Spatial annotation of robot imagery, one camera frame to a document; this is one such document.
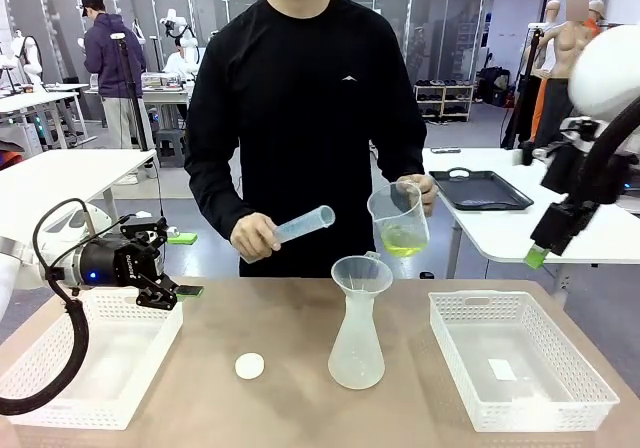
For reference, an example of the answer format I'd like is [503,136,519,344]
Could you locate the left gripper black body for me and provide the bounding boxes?
[73,234,167,288]

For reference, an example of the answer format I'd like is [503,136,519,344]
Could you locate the translucent plastic funnel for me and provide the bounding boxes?
[330,250,395,299]

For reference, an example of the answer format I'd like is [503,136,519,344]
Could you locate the white empty side table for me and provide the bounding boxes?
[0,148,159,214]

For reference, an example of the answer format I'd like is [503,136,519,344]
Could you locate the translucent plastic measuring cylinder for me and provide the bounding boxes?
[238,204,337,265]

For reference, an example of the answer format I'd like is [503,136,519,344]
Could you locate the grey plastic stool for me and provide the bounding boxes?
[154,128,191,169]

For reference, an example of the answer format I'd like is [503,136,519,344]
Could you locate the clear plastic measuring beaker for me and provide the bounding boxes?
[366,180,432,259]

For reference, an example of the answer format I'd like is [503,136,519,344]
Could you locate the person's right hand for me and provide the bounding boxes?
[229,211,284,265]

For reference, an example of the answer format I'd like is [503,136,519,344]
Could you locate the person's left hand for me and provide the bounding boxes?
[397,172,440,218]

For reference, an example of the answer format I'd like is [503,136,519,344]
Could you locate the white round flask cap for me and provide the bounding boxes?
[234,351,265,381]

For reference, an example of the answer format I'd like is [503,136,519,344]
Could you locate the black plastic tray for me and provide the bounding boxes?
[428,166,535,212]

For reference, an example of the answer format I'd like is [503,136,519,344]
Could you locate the black bags pile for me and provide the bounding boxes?
[477,66,512,107]

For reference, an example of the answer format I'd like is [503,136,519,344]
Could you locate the person in purple hoodie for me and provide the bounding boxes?
[79,0,149,150]

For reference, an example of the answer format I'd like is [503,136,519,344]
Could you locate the translucent plastic conical flask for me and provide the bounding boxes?
[327,287,387,390]

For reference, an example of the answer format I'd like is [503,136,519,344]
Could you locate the black corrugated cable hose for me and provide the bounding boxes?
[0,295,91,416]
[579,102,640,204]

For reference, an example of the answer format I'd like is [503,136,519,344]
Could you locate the black light stand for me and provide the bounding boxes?
[499,25,546,150]

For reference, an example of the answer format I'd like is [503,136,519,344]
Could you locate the wooden shoe rack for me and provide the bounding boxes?
[412,80,475,123]

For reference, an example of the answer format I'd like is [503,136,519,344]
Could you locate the person in black sweater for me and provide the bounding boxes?
[183,0,429,279]

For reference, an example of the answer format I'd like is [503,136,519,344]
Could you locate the person's right forearm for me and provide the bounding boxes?
[185,162,254,239]

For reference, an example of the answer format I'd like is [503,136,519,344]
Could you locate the white mannequin head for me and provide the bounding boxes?
[544,0,562,34]

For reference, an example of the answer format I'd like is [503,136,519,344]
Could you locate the white background desk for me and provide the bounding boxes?
[0,83,91,150]

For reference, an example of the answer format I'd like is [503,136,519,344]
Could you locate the thin black looped cable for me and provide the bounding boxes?
[32,197,136,289]

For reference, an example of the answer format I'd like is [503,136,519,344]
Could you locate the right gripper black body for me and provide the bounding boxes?
[530,200,594,258]

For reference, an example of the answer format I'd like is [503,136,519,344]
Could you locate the person's left forearm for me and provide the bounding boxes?
[372,117,429,182]

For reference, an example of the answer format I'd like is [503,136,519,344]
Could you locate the black camera tripod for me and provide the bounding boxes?
[109,31,151,152]

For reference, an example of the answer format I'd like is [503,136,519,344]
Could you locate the mannequin with cap and orange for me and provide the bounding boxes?
[584,0,609,37]

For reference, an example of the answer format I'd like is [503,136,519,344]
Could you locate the white perforated plastic basket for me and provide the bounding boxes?
[428,290,621,433]
[0,287,185,430]

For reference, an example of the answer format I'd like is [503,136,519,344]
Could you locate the beige mannequin with dark skirt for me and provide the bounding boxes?
[530,0,594,152]

